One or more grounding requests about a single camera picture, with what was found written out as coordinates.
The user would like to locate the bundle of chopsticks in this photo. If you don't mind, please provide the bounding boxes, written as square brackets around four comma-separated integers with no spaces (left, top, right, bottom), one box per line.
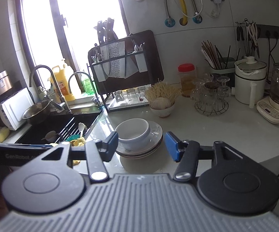
[200,40,223,69]

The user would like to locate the yellow cloth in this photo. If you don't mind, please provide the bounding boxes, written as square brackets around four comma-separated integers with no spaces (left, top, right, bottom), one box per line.
[45,137,87,166]

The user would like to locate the green white chopstick holder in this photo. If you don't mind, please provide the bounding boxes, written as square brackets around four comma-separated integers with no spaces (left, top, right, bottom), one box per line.
[208,57,236,87]

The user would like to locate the wire cup stand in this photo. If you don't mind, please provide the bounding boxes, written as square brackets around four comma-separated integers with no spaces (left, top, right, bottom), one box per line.
[194,99,229,116]

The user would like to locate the dark brown cutting board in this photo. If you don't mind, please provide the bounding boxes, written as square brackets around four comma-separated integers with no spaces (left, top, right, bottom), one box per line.
[87,30,164,91]

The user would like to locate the white drip tray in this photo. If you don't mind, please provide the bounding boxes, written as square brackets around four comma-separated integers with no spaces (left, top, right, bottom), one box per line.
[108,99,151,112]

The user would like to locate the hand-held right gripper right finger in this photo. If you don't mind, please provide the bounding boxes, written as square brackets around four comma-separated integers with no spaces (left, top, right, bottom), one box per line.
[165,131,237,182]

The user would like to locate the dark tall faucet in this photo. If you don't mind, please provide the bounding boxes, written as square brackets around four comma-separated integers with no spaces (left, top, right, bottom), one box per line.
[29,64,72,113]

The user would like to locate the yellow lumpy object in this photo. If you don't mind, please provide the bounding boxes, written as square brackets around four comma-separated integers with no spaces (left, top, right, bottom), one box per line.
[0,126,11,143]

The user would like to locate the white countertop appliance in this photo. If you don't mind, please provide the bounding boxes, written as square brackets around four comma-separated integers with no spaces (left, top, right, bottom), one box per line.
[0,87,35,131]

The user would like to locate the red lid jar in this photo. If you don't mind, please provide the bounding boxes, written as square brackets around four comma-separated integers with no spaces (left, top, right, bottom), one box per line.
[177,63,197,97]

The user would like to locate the hanging kitchen utensils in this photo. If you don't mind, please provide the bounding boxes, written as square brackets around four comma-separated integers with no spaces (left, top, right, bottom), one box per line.
[235,18,260,58]

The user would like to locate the black sink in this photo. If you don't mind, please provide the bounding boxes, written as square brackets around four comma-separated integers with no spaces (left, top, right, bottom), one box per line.
[15,109,105,145]

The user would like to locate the clear drinking glass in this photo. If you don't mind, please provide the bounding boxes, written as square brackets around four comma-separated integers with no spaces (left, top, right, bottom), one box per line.
[126,88,137,102]
[114,90,125,103]
[137,86,147,101]

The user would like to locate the black-handled knife set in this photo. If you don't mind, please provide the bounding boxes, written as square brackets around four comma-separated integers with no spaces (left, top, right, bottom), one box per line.
[93,17,119,45]

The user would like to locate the small grey bowl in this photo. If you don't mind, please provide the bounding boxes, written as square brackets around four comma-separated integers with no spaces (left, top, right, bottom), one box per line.
[42,130,58,143]

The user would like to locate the chrome faucet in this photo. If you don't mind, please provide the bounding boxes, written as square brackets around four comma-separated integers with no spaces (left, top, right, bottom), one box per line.
[68,71,102,108]

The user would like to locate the pale mushroom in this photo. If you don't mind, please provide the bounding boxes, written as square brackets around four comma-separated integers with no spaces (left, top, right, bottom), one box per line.
[151,97,175,110]

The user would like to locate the green bottle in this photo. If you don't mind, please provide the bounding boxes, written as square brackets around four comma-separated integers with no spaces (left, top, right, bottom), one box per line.
[81,71,94,94]

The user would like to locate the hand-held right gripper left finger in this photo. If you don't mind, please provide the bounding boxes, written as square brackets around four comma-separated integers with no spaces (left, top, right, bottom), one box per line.
[41,131,119,183]

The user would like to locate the white leaf print plate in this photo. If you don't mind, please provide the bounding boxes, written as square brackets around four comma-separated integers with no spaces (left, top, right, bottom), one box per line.
[115,120,163,155]
[116,135,163,157]

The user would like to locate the white ceramic bowl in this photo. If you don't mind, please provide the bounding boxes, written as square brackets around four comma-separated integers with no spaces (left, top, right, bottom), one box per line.
[115,118,151,151]

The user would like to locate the black sink drain rack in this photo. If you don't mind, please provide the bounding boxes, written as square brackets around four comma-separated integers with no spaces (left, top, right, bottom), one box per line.
[56,116,92,141]

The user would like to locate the black dish rack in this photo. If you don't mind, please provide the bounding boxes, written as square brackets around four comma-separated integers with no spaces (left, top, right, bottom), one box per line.
[86,35,154,113]

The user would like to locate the white utensil holder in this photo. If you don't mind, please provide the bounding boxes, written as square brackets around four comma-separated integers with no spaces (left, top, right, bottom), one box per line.
[91,60,108,83]
[133,51,148,73]

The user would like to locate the white electric cooking pot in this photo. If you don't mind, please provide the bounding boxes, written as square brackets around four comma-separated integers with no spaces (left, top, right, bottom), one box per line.
[234,56,267,109]

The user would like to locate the yellow detergent bottle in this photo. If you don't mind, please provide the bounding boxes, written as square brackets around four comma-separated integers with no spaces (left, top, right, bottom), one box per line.
[51,58,76,102]

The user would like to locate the steel wok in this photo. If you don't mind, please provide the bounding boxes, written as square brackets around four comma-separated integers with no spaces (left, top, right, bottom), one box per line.
[22,100,52,125]

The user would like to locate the floral print plate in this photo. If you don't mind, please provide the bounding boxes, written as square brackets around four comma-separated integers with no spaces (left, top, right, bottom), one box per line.
[119,138,163,160]

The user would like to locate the black power strip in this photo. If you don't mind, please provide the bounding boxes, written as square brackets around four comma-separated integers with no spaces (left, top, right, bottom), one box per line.
[255,24,279,39]

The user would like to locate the cluster of clear glass cups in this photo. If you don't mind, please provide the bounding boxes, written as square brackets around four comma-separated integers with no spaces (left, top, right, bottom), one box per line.
[190,74,232,104]

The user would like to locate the window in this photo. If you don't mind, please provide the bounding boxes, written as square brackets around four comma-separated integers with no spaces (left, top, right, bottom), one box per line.
[16,0,130,97]

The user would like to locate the patterned blade cleaver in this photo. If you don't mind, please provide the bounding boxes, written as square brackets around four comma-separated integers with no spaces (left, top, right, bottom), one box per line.
[102,41,130,79]

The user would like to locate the yellow hose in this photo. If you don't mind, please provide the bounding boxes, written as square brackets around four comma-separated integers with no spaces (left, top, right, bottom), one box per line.
[172,0,189,26]

